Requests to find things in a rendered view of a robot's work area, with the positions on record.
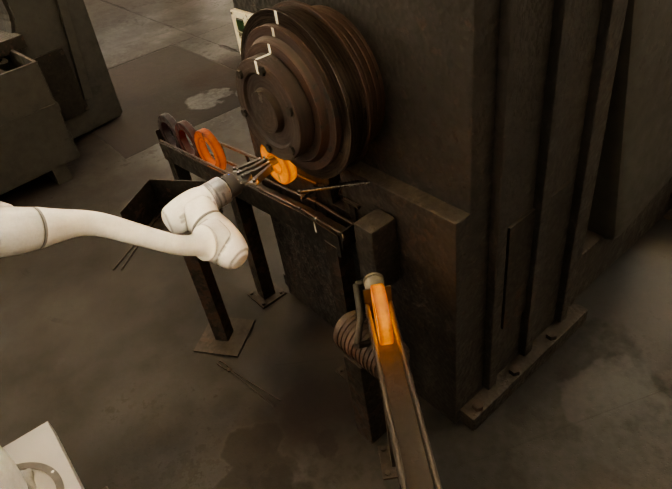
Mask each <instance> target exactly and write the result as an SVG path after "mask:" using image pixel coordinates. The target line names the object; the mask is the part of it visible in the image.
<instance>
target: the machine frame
mask: <svg viewBox="0 0 672 489"><path fill-rule="evenodd" d="M283 1H287V0H233V4H234V8H237V9H240V10H244V11H247V12H250V13H255V12H257V11H259V10H262V9H265V8H272V7H273V6H274V5H276V4H278V3H280V2H283ZM295 1H300V2H303V3H306V4H308V5H310V6H313V5H323V6H327V7H330V8H333V9H335V10H336V11H338V12H340V13H341V14H342V15H344V16H345V17H346V18H347V19H348V20H349V21H351V23H352V24H353V25H354V26H355V27H356V28H357V29H358V30H359V32H360V33H361V34H362V36H363V37H364V39H365V40H366V42H367V44H368V45H369V47H370V49H371V51H372V53H373V55H374V57H375V59H376V62H377V64H378V67H379V70H380V73H381V77H382V81H383V85H384V92H385V116H384V121H383V125H382V127H381V130H380V132H379V133H378V135H377V136H376V137H375V138H374V139H373V140H372V141H371V142H370V146H369V149H368V151H367V153H366V155H365V156H364V158H363V159H362V160H361V161H360V162H359V163H357V164H356V165H354V166H352V167H350V168H345V169H344V170H343V171H342V172H341V173H340V174H338V175H337V176H335V177H332V178H328V179H321V178H316V177H313V176H311V175H309V174H307V173H305V172H303V171H302V170H300V169H299V168H298V167H296V168H297V174H299V175H302V176H304V177H306V178H309V179H311V180H314V181H316V182H318V183H319V184H322V185H324V186H325V185H331V184H337V183H339V180H341V183H343V182H349V181H355V180H360V182H362V181H370V184H366V185H358V186H351V187H343V188H342V194H343V198H344V197H346V198H347V199H349V200H351V201H353V202H355V203H356V204H358V205H360V206H361V208H360V209H357V208H356V214H357V221H358V220H359V219H361V218H362V217H364V216H365V215H367V214H369V213H370V212H372V211H373V210H375V209H380V210H382V211H384V212H386V213H388V214H390V215H391V216H393V217H394V218H395V220H396V230H397V242H398V255H399V267H400V279H399V280H398V281H397V282H395V283H394V284H393V285H391V295H392V302H393V305H394V308H395V313H396V317H397V321H398V325H399V329H400V332H401V336H402V340H403V341H404V342H405V343H406V345H407V346H408V347H409V350H410V359H409V366H410V370H411V374H412V375H413V379H414V385H415V389H416V392H417V394H418V395H419V396H420V397H422V398H423V399H424V400H425V401H427V402H428V403H429V404H431V405H432V406H433V407H434V408H436V409H437V410H438V411H439V412H441V413H442V414H443V415H444V416H446V417H447V418H448V419H449V420H451V421H452V422H453V423H454V424H457V423H458V422H459V421H461V422H462V423H463V424H465V425H466V426H467V427H468V428H470V429H471V430H472V431H475V430H476V429H477V428H478V427H479V426H480V425H481V424H482V423H483V422H484V421H485V420H486V419H487V418H488V417H489V416H490V415H491V414H492V413H493V412H494V411H495V410H496V409H497V408H498V407H499V406H500V405H501V404H502V403H503V402H504V401H505V400H506V399H507V398H508V397H509V396H510V395H511V394H512V393H513V392H514V391H515V390H516V389H517V388H518V387H519V386H521V385H522V384H523V383H524V382H525V381H526V380H527V379H528V378H529V377H530V376H531V375H532V374H533V373H534V372H535V371H536V370H537V369H538V368H539V367H540V366H541V365H542V364H543V363H544V362H545V361H546V360H547V359H548V358H549V357H550V356H551V355H552V354H553V353H554V352H555V351H556V350H557V349H558V348H559V347H560V346H561V345H562V344H563V343H564V342H565V341H566V340H567V339H568V338H569V337H570V336H571V335H572V334H573V333H574V332H576V331H577V330H578V329H579V328H580V327H581V326H582V325H583V324H584V323H585V322H586V317H587V313H588V310H587V309H586V308H584V307H582V306H580V305H578V304H576V303H574V299H575V294H576V288H577V283H578V277H579V272H580V266H581V261H582V255H583V250H584V244H585V239H586V233H587V227H588V222H589V216H590V211H591V205H592V200H593V194H594V189H595V183H596V178H597V172H598V167H599V161H600V156H601V150H602V145H603V139H604V134H605V128H606V122H607V117H608V116H607V115H608V110H609V104H610V99H611V93H612V88H613V82H614V77H615V71H616V66H617V60H618V54H619V49H620V43H621V38H622V32H623V27H624V21H625V16H626V10H627V5H628V0H295ZM270 216H271V215H270ZM271 220H272V224H273V228H274V232H275V236H276V240H277V244H278V248H279V252H280V256H281V260H282V264H283V268H284V273H283V276H284V280H285V284H286V285H287V286H288V288H289V292H290V293H291V294H292V295H293V296H295V297H296V298H297V299H298V300H300V301H301V302H302V303H303V304H305V305H306V306H307V307H308V308H310V309H311V310H312V311H313V312H315V313H316V314H317V315H319V316H320V317H321V318H322V319H324V320H325V321H326V322H327V323H329V324H330V325H331V326H332V327H334V328H335V325H336V323H337V322H338V320H339V317H338V312H337V306H336V301H335V296H334V290H333V285H332V279H331V274H330V268H329V263H328V257H327V252H326V247H324V246H323V245H321V244H320V243H318V242H317V241H315V240H314V239H312V238H311V237H309V236H308V235H306V234H305V233H303V232H301V231H299V230H297V229H295V228H294V227H292V226H290V225H288V224H286V223H284V222H282V221H281V220H279V219H277V218H275V217H273V216H271Z"/></svg>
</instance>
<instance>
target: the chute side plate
mask: <svg viewBox="0 0 672 489"><path fill-rule="evenodd" d="M159 144H160V147H161V149H162V152H163V154H164V157H165V159H166V160H168V159H167V156H169V157H170V158H172V160H173V162H174V164H176V165H178V166H180V167H181V168H183V169H185V170H187V171H189V172H191V173H193V174H195V175H196V176H198V177H200V178H202V179H204V180H206V181H209V180H211V179H213V178H215V177H221V176H223V175H225V174H224V173H222V172H220V171H217V170H215V169H213V168H211V167H209V166H207V165H205V164H203V163H201V162H199V161H197V160H195V159H193V158H191V157H189V156H187V155H185V154H183V153H181V152H179V151H177V150H175V149H173V148H171V147H169V146H167V145H165V144H163V143H161V142H159ZM166 155H167V156H166ZM236 197H238V198H239V199H241V200H243V201H245V202H247V203H249V204H251V205H252V206H254V207H256V208H258V209H260V210H262V211H264V212H266V213H267V214H269V215H271V216H273V217H275V218H277V219H279V220H281V221H282V222H284V223H286V224H288V225H290V226H292V227H294V228H295V229H297V230H299V231H301V232H303V233H305V234H306V235H308V236H309V237H311V238H312V239H314V240H315V241H317V242H318V243H320V244H321V245H323V246H324V247H325V241H327V242H328V243H330V244H331V245H333V246H334V247H336V248H337V252H338V256H339V257H341V258H342V257H343V256H342V250H341V244H340V238H339V235H337V234H336V233H334V232H332V231H331V230H329V229H328V228H326V227H324V226H323V225H321V224H320V223H318V222H317V221H315V220H313V219H312V218H310V217H308V216H307V215H305V214H304V213H302V212H300V211H299V210H297V209H294V208H292V207H291V206H289V205H286V204H284V203H282V202H280V201H278V200H276V199H274V198H272V197H270V196H268V195H266V194H264V193H262V192H260V191H258V190H256V189H254V188H252V187H250V186H248V187H245V188H243V189H242V192H241V194H239V195H237V196H236ZM313 222H315V227H316V232H315V228H314V223H313Z"/></svg>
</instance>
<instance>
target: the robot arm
mask: <svg viewBox="0 0 672 489"><path fill-rule="evenodd" d="M278 163H279V162H278V160H277V159H276V158H275V157H274V156H273V155H271V156H269V157H267V158H266V157H265V156H263V159H261V157H259V158H256V159H254V160H252V161H249V162H247V163H244V164H242V165H240V166H235V167H233V168H232V169H233V173H230V172H228V173H226V174H225V175H223V176H221V177H215V178H213V179H211V180H209V181H208V182H206V183H204V184H202V185H201V186H198V187H195V188H191V189H189V190H187V191H185V192H183V193H182V194H180V195H178V196H177V197H176V198H174V199H173V200H172V201H170V202H169V203H168V204H167V205H166V206H165V207H164V208H163V209H162V212H161V217H162V220H163V222H164V224H165V226H166V227H167V228H168V229H169V231H170V232H171V233H168V232H165V231H162V230H159V229H156V228H152V227H149V226H146V225H143V224H140V223H136V222H133V221H130V220H127V219H124V218H120V217H117V216H114V215H110V214H106V213H101V212H96V211H88V210H75V209H55V208H43V207H13V206H12V205H11V204H8V203H5V202H2V201H0V258H1V257H8V256H14V255H20V254H24V253H27V252H30V251H34V250H38V249H42V248H45V247H48V246H50V245H53V244H56V243H59V242H62V241H65V240H68V239H71V238H74V237H79V236H98V237H104V238H108V239H113V240H117V241H121V242H125V243H129V244H132V245H136V246H140V247H144V248H148V249H152V250H156V251H160V252H164V253H169V254H174V255H181V256H197V257H198V258H199V259H200V260H202V261H209V262H212V263H217V264H218V265H219V266H221V267H223V268H226V269H236V268H238V267H240V266H241V265H242V264H243V263H244V262H245V261H246V259H247V257H248V250H249V249H248V245H247V242H246V240H245V239H244V237H243V235H242V234H241V233H240V232H239V230H238V229H237V228H236V227H235V226H234V224H233V223H232V222H231V221H230V220H228V219H227V218H226V217H225V216H223V215H222V214H221V213H220V212H219V209H221V208H222V207H224V206H225V205H227V204H229V203H230V202H231V201H232V198H234V197H236V196H237V195H239V194H241V192H242V189H243V188H245V187H248V186H249V185H254V187H258V185H259V183H260V182H261V181H263V180H264V179H265V178H266V177H267V176H268V175H270V174H271V173H272V172H273V171H274V168H273V166H274V165H276V164H278ZM187 231H189V232H190V233H192V234H191V235H176V234H178V233H185V232H187ZM172 233H175V234H172ZM34 475H35V474H34V471H33V470H32V469H30V468H27V469H25V470H23V471H22V472H20V470H19V469H18V467H17V466H16V464H15V463H14V461H13V460H12V459H11V457H10V456H9V455H8V454H7V453H6V451H5V450H4V449H3V448H2V447H1V446H0V489H37V487H36V484H35V481H34Z"/></svg>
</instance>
